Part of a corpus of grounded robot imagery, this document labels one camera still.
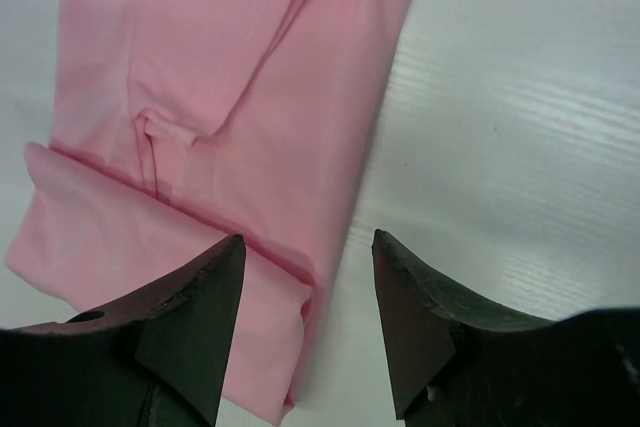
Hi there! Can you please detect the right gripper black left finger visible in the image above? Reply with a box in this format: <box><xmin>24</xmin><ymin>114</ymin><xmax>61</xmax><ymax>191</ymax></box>
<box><xmin>1</xmin><ymin>235</ymin><xmax>246</xmax><ymax>426</ymax></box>

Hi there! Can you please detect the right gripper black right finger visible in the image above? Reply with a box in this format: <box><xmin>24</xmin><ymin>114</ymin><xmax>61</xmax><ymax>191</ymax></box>
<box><xmin>372</xmin><ymin>230</ymin><xmax>639</xmax><ymax>426</ymax></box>

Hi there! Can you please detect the pink t-shirt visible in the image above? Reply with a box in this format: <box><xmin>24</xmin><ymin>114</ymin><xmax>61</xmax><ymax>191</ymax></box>
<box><xmin>6</xmin><ymin>0</ymin><xmax>411</xmax><ymax>425</ymax></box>

